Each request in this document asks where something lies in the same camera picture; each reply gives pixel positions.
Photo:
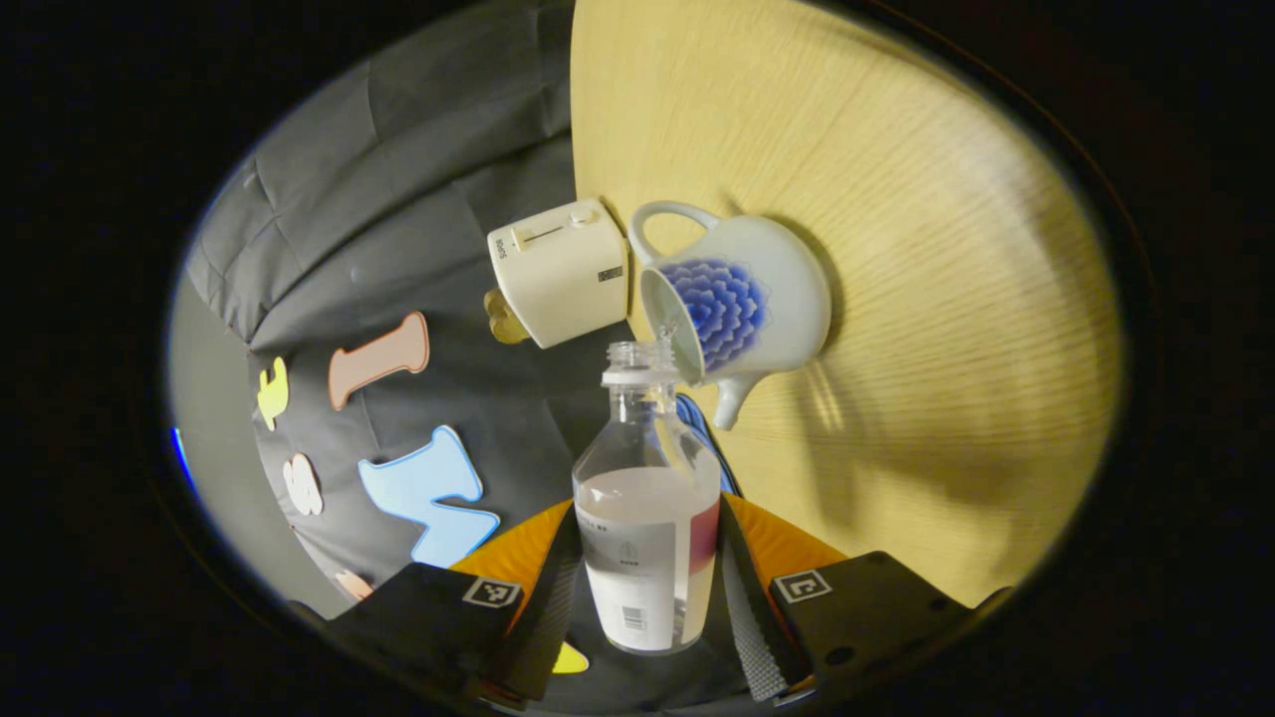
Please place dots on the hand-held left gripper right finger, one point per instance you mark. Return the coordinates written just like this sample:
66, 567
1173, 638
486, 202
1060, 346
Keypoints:
867, 617

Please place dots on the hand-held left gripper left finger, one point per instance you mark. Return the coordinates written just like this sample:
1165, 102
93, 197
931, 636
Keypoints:
428, 622

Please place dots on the clear plastic water bottle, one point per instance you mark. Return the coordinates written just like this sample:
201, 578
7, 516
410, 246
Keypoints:
647, 558

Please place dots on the white blue-flowered teacup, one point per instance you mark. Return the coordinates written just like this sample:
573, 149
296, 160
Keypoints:
787, 289

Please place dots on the blue folded towel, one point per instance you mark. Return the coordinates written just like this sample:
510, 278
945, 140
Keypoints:
725, 468

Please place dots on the white toaster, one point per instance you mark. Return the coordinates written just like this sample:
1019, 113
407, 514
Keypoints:
558, 269

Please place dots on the black backdrop cloth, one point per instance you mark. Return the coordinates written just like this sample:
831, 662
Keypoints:
418, 199

